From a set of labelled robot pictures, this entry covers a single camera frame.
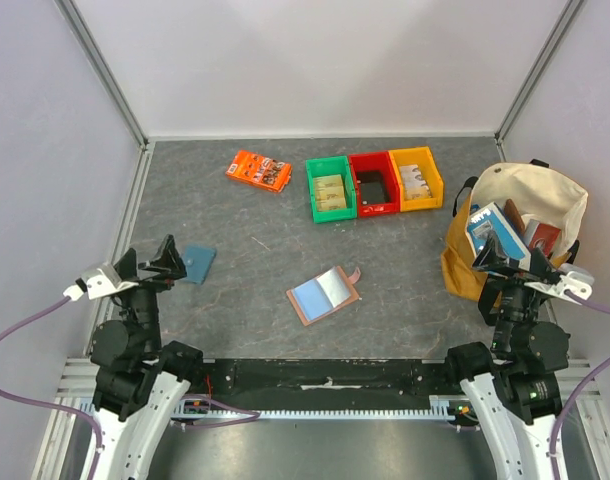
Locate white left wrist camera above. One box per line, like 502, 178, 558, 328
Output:
63, 263, 138, 301

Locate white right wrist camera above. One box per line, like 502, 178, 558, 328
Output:
525, 263, 595, 304

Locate red plastic bin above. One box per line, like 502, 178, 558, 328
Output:
349, 151, 401, 218

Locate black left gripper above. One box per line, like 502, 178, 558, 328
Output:
115, 234, 186, 353

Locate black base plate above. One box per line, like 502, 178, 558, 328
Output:
189, 359, 463, 411

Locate cream and mustard tote bag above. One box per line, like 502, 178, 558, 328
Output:
441, 161, 588, 301

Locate green plastic bin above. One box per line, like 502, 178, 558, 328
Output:
306, 156, 357, 224

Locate red box in bag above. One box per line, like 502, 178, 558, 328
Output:
522, 218, 562, 259

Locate black card in red bin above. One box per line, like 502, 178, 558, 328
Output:
356, 170, 389, 205

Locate aluminium corner post left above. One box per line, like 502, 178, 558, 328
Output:
55, 0, 149, 149

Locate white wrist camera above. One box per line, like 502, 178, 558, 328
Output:
525, 263, 595, 304
63, 263, 138, 301

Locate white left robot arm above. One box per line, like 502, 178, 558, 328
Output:
76, 234, 205, 479

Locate orange snack box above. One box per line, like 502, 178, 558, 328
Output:
225, 150, 292, 193

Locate yellow plastic bin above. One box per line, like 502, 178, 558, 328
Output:
388, 146, 444, 212

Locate aluminium corner post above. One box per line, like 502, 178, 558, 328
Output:
55, 0, 149, 149
494, 0, 586, 149

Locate teal card wallet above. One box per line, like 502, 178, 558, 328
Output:
181, 245, 217, 285

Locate blue razor box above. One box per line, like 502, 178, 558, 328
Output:
466, 202, 531, 261

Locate gold cards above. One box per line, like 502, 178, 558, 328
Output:
313, 174, 347, 212

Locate brown wallet in bag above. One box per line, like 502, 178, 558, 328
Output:
503, 199, 526, 236

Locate slotted cable duct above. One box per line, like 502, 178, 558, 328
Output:
171, 396, 474, 422

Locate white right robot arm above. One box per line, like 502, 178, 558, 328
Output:
442, 234, 569, 479

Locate white cards in yellow bin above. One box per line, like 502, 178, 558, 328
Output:
399, 164, 432, 201

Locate aluminium corner post right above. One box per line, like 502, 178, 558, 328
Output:
494, 0, 586, 149

